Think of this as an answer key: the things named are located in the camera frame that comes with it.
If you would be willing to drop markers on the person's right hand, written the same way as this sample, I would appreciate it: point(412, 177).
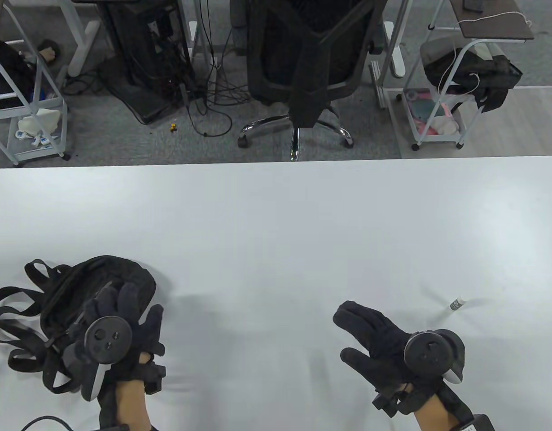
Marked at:
point(374, 327)

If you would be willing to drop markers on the person's left hand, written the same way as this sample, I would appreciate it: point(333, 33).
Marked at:
point(132, 301)

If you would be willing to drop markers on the white green lubricant stick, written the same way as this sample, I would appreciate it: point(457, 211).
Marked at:
point(454, 305)

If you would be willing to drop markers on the person's right forearm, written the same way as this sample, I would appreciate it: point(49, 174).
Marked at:
point(431, 415)

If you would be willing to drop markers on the person's left forearm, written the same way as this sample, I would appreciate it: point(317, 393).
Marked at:
point(132, 404)

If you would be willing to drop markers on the white metal cart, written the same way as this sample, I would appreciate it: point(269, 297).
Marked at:
point(38, 155)
point(437, 139)

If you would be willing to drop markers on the white cloth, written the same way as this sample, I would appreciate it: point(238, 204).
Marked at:
point(40, 119)

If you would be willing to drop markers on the cream cloth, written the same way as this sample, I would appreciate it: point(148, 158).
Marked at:
point(446, 125)

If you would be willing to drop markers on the pink box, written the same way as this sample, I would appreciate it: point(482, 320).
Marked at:
point(422, 107)

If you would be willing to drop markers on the grey metal rails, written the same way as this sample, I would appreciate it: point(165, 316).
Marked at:
point(378, 85)

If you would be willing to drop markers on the black computer tower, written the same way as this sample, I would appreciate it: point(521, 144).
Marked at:
point(137, 45)

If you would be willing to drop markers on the white desk leg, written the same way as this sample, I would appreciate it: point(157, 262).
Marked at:
point(193, 36)
point(81, 49)
point(397, 58)

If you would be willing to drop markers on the black jacket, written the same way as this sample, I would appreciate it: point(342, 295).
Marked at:
point(6, 76)

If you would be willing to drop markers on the black mesh office chair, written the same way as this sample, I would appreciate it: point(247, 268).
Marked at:
point(303, 67)

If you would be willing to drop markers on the black bag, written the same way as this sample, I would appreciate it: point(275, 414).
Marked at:
point(496, 72)

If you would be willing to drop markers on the brown side table top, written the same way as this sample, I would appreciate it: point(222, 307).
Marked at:
point(496, 24)

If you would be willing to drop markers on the black phone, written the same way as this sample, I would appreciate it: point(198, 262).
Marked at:
point(473, 5)

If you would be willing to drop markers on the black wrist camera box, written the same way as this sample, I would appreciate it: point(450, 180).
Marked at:
point(475, 424)

